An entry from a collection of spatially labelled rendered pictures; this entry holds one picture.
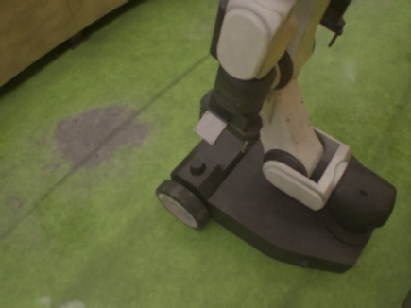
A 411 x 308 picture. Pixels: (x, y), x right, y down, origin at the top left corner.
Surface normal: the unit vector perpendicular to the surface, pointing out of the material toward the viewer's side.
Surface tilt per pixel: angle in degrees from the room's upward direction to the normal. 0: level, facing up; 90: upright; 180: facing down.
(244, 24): 90
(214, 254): 0
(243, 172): 0
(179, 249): 0
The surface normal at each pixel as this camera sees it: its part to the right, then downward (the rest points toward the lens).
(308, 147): 0.55, -0.03
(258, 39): -0.61, 0.67
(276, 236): -0.03, -0.55
